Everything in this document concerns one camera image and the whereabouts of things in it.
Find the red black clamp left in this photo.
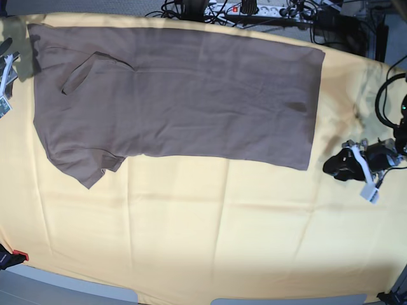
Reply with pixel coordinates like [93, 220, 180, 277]
[0, 245, 29, 270]

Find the black clamp right corner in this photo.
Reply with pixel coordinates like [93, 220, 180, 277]
[377, 291, 407, 305]

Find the black vertical power strip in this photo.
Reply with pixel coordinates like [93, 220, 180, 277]
[375, 22, 389, 62]

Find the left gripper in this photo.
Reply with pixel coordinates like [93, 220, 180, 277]
[322, 139, 401, 182]

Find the white power strip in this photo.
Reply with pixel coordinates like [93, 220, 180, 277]
[204, 1, 310, 20]

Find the brown T-shirt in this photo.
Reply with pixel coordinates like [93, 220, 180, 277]
[28, 24, 325, 188]

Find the yellow table cloth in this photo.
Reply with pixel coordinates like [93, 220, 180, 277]
[0, 13, 407, 305]

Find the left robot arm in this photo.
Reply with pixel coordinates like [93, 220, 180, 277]
[322, 57, 406, 187]

